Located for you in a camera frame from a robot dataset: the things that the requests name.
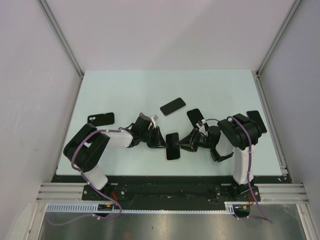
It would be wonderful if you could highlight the teal-edged phone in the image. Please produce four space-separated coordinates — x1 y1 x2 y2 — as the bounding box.
165 132 181 161

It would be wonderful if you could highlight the beige phone case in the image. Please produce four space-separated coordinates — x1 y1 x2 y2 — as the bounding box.
164 132 181 162

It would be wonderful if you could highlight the white-edged black phone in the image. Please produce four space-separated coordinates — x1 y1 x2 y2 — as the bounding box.
159 97 186 116

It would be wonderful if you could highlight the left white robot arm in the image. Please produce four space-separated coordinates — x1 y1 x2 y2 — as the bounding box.
63 113 168 190

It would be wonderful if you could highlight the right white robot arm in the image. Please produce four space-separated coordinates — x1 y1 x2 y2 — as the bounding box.
176 110 267 187

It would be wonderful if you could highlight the large black phone case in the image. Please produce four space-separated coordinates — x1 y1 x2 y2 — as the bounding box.
186 108 209 130

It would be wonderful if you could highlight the purple-edged phone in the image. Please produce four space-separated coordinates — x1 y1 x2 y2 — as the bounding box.
246 110 261 120

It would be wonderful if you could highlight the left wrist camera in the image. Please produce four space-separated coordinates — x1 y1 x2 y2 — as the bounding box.
149 114 159 129

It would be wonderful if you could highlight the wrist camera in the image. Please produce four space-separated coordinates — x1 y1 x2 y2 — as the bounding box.
149 114 159 129
196 119 207 134

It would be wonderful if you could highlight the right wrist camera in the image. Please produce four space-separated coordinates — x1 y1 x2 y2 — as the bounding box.
196 119 207 134

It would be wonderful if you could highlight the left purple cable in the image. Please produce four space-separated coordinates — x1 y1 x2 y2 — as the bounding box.
46 128 126 226

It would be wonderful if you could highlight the slotted cable duct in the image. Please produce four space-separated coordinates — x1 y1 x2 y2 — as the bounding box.
46 201 251 214

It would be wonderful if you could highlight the horizontal aluminium rail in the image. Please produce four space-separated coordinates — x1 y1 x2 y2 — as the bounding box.
36 182 309 204

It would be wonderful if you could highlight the left aluminium frame post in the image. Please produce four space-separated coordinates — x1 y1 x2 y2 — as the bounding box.
37 0 84 80

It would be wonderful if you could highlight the aluminium frame post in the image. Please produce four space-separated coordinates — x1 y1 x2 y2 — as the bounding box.
255 0 304 78
37 0 84 80

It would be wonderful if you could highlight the right aluminium frame post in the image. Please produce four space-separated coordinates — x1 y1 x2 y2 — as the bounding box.
255 0 304 78

